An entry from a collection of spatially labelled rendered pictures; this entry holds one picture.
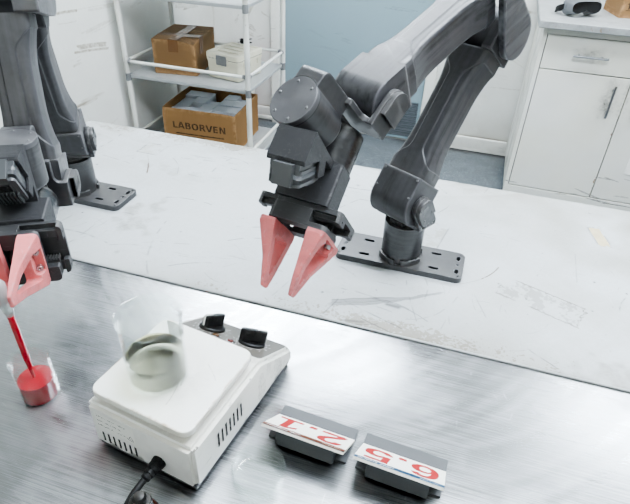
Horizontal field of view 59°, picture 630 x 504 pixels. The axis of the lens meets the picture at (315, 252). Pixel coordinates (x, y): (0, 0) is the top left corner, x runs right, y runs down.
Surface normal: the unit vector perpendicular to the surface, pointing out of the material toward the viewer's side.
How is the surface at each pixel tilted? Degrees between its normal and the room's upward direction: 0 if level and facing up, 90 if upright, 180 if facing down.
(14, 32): 75
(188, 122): 91
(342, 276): 0
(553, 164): 90
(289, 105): 42
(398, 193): 54
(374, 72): 23
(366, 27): 90
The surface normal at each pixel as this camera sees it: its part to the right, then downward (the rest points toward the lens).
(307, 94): -0.46, -0.35
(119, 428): -0.44, 0.51
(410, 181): -0.57, -0.17
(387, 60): -0.25, -0.61
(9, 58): 0.23, 0.33
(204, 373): 0.04, -0.81
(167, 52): -0.17, 0.59
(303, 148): -0.27, -0.29
